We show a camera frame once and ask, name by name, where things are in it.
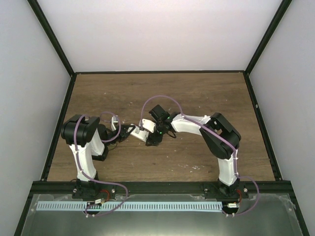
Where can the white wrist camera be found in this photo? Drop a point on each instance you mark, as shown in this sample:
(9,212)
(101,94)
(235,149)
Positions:
(114,123)
(147,125)

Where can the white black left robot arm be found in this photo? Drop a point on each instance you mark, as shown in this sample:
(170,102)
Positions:
(89,140)

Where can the black left corner frame post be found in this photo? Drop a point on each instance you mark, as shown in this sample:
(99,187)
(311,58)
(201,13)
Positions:
(36,8)

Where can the black rear base frame rail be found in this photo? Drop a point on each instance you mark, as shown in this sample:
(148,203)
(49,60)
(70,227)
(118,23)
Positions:
(161,72)

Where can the grey metal front plate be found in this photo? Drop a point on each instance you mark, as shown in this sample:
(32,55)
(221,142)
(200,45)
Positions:
(268,215)

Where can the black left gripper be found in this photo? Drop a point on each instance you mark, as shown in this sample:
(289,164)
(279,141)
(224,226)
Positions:
(123,134)

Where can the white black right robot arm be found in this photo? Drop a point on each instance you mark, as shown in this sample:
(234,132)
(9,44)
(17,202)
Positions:
(220,136)

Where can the black right corner frame post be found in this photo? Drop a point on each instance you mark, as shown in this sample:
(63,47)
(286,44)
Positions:
(283,7)

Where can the black right base frame rail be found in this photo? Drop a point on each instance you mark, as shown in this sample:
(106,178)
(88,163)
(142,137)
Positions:
(268,146)

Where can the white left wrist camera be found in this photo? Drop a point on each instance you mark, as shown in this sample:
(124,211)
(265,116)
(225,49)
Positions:
(114,123)

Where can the light blue slotted cable duct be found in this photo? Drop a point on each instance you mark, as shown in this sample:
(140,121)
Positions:
(130,206)

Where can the black left base frame rail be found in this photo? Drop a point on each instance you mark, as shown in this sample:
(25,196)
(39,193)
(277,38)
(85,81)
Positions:
(57,132)

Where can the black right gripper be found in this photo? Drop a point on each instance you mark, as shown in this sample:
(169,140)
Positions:
(152,139)

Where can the white remote control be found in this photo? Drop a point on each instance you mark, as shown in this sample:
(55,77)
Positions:
(136,132)

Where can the black corner frame post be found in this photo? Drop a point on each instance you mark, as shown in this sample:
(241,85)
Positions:
(36,8)
(283,7)

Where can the black base frame rail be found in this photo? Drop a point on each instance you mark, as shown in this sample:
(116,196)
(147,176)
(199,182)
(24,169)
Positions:
(161,72)
(268,146)
(57,132)

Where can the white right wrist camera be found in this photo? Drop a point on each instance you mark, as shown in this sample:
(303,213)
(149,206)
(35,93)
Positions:
(147,125)

